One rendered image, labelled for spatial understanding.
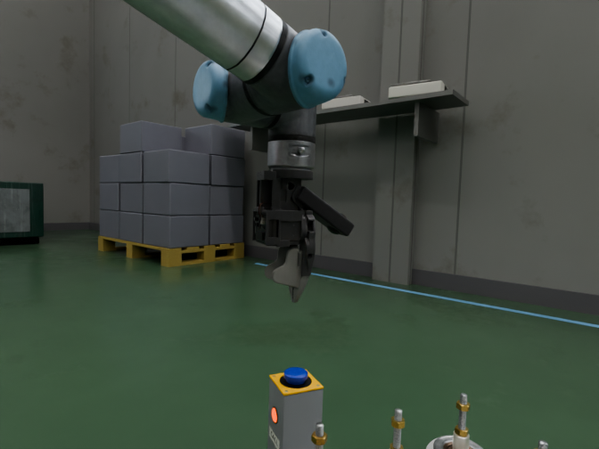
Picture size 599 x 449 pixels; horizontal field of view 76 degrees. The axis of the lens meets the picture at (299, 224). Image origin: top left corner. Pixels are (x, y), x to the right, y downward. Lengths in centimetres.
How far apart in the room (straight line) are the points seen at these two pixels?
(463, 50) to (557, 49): 57
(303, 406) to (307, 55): 51
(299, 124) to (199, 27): 24
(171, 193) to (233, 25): 314
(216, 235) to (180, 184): 62
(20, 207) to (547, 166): 513
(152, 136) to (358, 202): 204
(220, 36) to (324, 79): 11
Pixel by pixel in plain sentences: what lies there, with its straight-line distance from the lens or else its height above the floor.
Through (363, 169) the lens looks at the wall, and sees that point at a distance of 330.
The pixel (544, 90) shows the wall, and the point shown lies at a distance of 296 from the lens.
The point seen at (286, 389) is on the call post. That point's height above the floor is 31.
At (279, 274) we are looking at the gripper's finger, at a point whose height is 50.
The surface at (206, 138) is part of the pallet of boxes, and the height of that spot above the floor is 118.
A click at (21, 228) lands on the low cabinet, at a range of 541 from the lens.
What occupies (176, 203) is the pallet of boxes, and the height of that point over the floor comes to 55.
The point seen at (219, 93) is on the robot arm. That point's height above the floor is 75.
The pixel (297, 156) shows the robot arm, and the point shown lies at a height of 68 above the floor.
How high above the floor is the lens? 62
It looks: 4 degrees down
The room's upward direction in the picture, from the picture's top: 2 degrees clockwise
